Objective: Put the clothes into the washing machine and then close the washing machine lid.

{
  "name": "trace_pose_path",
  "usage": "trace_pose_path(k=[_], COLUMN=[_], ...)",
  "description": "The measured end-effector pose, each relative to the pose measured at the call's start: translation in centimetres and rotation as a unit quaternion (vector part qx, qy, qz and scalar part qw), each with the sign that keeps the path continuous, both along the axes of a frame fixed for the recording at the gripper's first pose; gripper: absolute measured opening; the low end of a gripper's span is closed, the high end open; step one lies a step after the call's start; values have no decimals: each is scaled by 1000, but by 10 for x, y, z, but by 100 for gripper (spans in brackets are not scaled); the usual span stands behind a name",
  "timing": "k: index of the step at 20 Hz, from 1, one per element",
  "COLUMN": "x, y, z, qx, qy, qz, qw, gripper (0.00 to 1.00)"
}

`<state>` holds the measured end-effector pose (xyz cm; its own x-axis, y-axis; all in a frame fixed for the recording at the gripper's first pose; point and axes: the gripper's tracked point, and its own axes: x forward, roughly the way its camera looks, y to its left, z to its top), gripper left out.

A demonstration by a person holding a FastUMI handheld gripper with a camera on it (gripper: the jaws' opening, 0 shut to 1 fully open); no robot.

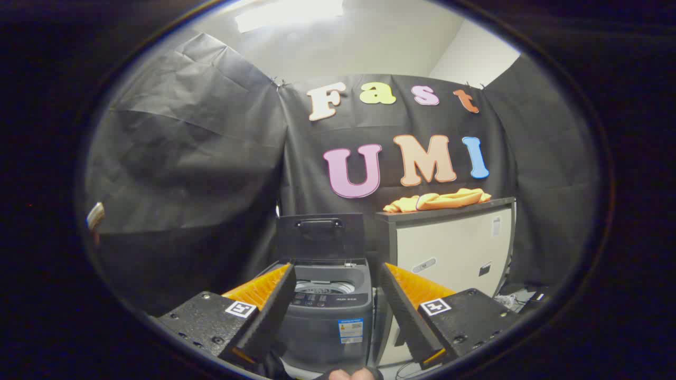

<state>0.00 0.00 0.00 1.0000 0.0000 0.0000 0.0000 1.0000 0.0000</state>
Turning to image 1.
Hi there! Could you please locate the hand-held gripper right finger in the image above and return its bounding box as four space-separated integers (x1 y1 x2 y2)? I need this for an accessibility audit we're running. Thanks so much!
378 263 521 370

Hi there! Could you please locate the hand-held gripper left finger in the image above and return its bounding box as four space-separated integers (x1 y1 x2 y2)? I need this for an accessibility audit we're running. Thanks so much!
158 262 297 365

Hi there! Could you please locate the grey washing machine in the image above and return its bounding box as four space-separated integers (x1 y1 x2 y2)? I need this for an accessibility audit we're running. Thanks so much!
264 259 375 373

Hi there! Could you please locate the dark washing machine lid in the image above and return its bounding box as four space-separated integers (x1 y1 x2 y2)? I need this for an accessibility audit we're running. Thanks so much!
276 213 366 263

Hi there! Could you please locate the orange garment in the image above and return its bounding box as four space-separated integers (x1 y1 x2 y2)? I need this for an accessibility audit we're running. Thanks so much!
383 188 492 213

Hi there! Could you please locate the white cabinet with grey top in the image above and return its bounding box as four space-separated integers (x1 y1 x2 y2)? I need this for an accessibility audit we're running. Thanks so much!
375 197 517 367

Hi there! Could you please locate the tangle of cables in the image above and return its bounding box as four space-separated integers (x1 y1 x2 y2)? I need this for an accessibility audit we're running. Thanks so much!
496 288 550 313

